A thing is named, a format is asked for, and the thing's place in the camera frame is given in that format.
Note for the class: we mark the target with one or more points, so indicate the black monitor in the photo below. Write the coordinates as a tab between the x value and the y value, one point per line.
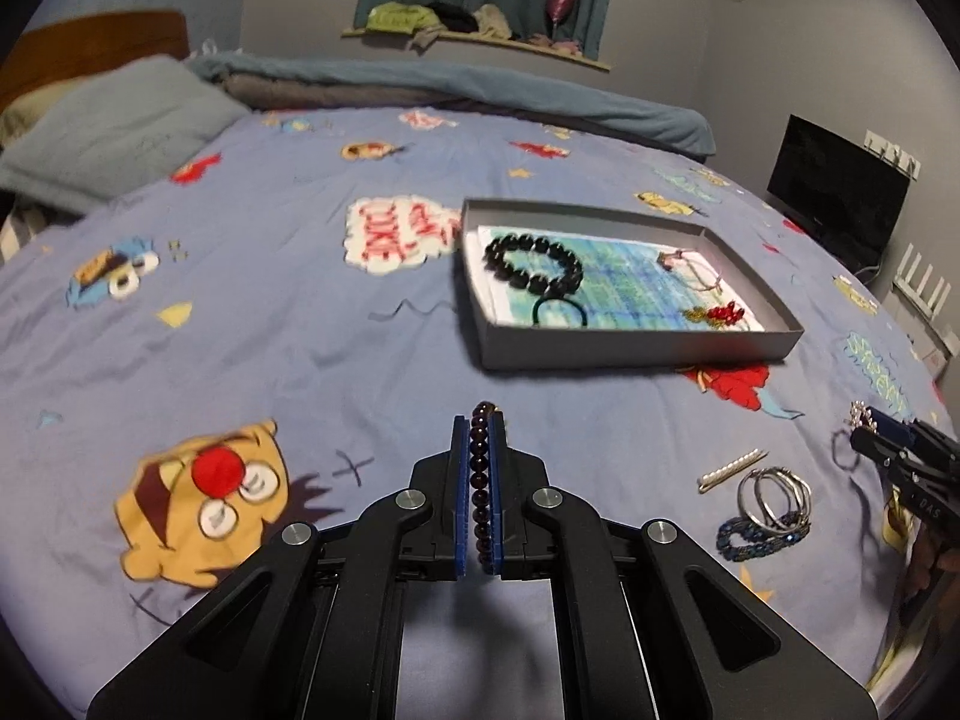
842	195

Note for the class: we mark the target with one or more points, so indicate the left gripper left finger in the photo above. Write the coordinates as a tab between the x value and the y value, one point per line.
310	626

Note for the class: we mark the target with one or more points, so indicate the beige cloth on shelf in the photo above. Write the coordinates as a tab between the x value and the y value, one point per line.
492	23

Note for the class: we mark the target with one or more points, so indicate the white wall socket strip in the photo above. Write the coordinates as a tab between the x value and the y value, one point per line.
893	155

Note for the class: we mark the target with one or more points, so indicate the Sesame Street blue bedsheet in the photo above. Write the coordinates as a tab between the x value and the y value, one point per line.
280	330

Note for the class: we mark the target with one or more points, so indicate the grey-blue pillow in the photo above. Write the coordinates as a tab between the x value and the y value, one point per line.
121	131

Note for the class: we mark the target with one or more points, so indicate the black cloth on shelf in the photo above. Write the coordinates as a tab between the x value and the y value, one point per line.
455	18

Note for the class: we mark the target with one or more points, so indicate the wooden window shelf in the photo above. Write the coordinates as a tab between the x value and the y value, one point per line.
474	39

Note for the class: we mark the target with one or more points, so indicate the striped cartoon pillow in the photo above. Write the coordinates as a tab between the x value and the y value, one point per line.
23	220

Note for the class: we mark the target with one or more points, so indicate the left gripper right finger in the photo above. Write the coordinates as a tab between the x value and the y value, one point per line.
648	624

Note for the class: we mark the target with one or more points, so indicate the green cloth on shelf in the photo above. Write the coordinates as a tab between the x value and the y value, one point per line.
404	19

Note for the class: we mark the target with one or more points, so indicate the green printed paper sheet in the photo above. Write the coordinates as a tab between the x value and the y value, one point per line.
627	285

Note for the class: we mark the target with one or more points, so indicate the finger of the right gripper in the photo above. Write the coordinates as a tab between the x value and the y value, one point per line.
912	454
889	423

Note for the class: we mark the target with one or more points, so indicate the white wifi router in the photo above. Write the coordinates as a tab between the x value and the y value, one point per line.
926	295

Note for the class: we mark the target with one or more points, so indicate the teal folded blanket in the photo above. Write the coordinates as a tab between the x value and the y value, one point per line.
270	83

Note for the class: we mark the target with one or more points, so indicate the wooden headboard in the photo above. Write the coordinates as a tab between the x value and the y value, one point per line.
90	45

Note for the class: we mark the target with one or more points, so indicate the grey cardboard box tray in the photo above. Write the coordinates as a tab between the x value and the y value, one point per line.
557	287

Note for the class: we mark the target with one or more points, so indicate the pearl ring hair clip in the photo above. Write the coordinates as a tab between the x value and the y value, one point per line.
860	417

